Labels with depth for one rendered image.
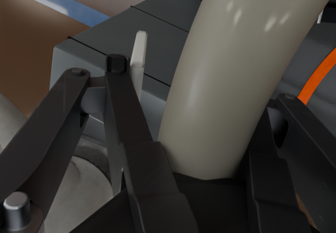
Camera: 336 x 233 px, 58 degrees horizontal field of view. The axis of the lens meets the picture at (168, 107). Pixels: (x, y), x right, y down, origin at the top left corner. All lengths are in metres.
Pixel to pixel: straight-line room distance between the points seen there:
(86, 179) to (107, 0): 1.09
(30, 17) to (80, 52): 1.17
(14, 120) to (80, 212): 0.19
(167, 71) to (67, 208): 0.38
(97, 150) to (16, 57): 1.47
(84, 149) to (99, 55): 0.22
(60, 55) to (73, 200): 0.32
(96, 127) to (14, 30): 1.39
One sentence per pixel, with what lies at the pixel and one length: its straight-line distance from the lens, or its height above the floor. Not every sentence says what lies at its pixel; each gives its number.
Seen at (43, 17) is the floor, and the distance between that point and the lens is 1.81.
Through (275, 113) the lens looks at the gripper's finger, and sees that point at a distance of 0.16.
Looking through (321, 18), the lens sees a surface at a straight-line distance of 1.31.
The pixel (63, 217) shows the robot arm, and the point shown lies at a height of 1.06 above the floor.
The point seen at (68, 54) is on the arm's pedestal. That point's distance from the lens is 0.70.
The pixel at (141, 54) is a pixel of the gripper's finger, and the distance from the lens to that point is 0.17.
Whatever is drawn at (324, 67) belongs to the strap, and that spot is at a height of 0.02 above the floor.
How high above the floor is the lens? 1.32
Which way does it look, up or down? 54 degrees down
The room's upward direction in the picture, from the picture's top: 145 degrees counter-clockwise
